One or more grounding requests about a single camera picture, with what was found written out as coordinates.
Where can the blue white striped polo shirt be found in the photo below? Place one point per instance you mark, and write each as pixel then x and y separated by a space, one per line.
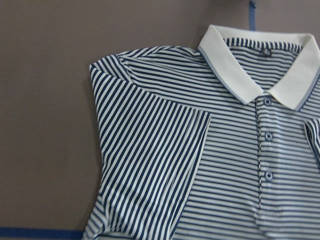
pixel 217 143

